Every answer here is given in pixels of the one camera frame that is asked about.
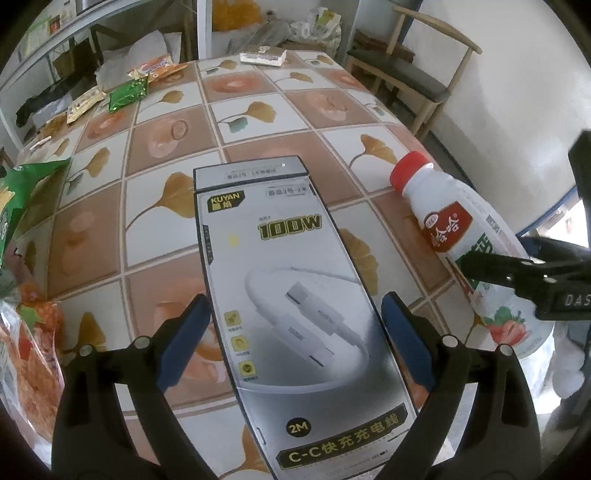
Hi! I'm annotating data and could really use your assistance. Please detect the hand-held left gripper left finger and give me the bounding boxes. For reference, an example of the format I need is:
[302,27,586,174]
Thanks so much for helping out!
[52,294,218,480]

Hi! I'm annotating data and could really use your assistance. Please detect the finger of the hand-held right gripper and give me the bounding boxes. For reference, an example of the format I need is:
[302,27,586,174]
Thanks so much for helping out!
[457,251,555,297]
[568,131,591,217]

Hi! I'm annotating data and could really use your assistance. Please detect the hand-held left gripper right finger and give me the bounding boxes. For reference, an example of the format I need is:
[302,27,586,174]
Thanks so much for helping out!
[381,292,541,480]

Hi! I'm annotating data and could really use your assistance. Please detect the white red-capped milk bottle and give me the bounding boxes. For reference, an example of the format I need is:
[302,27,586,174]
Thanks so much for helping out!
[390,151,555,361]

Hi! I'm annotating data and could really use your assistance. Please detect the grey cable box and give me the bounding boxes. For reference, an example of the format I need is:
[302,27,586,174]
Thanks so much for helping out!
[192,156,419,480]

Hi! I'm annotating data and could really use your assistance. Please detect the orange chip bag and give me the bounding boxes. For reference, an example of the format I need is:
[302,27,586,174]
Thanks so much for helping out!
[0,281,65,444]

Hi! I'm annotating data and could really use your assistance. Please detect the wooden chair with dark seat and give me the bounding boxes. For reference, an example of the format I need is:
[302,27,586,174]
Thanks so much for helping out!
[345,4,482,139]

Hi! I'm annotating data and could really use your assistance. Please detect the green chip bag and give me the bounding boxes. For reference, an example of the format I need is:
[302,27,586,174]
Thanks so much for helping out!
[0,157,72,278]

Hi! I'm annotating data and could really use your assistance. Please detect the ginkgo patterned tablecloth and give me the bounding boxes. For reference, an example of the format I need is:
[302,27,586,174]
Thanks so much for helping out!
[0,50,555,480]

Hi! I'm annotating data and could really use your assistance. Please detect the small green packet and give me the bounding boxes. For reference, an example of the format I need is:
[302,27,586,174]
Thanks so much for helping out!
[107,76,149,114]

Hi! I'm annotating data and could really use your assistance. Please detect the tan snack packet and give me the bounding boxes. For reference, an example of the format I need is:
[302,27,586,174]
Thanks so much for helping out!
[34,113,70,137]

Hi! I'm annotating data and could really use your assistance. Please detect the yellow snack packet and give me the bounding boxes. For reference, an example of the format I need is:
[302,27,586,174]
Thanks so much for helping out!
[66,86,105,125]

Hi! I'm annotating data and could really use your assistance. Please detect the orange white snack packet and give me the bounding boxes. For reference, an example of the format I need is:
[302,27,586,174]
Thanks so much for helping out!
[128,52,188,84]

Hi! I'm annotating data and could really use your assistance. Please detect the black cloth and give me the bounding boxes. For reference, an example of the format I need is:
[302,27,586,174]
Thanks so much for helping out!
[16,80,70,127]

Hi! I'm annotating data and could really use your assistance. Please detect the white sack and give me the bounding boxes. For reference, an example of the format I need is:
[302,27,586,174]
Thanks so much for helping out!
[97,30,169,88]

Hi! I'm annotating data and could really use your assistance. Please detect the white crumpled plastic bag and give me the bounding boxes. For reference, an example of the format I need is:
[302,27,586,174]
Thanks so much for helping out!
[291,7,342,47]

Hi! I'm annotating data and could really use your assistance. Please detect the white side table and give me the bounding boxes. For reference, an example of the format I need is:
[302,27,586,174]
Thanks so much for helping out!
[0,0,218,88]

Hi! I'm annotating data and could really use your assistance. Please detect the clear plastic wrap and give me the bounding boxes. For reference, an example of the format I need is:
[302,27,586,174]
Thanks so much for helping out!
[226,18,296,51]

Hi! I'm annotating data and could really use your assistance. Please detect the orange plastic bag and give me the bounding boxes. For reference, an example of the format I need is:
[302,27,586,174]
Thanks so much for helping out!
[212,0,259,26]

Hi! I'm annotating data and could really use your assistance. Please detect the green box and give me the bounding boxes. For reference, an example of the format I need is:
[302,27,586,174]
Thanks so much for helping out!
[21,9,56,56]

